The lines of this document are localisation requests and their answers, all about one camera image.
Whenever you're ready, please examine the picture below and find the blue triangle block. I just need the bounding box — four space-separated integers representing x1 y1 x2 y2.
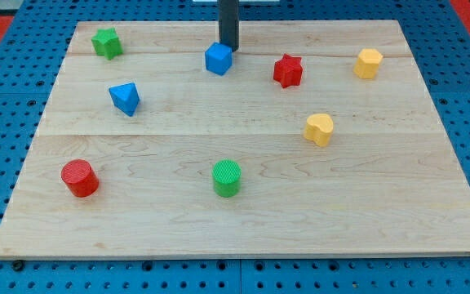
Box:
109 82 140 117

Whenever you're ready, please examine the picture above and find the green cylinder block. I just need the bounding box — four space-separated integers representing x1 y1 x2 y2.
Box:
211 159 242 198

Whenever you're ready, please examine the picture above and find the yellow heart block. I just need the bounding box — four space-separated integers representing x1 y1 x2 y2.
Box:
303 114 334 147

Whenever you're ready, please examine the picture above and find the wooden board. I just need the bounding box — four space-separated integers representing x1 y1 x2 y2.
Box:
0 20 470 261

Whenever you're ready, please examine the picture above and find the blue cube block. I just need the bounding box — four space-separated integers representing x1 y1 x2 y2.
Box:
205 42 233 76

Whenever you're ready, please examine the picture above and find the red star block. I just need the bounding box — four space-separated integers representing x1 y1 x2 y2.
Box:
273 54 304 88

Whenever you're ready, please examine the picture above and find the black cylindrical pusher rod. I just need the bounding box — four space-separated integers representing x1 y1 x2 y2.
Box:
218 0 239 52

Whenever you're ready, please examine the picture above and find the yellow hexagon block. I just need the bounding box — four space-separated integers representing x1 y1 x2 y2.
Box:
353 48 384 79

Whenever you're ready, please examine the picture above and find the red cylinder block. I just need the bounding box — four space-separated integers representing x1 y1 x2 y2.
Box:
61 159 100 198

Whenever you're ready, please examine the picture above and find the green star block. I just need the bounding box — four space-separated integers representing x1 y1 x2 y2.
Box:
91 28 123 60

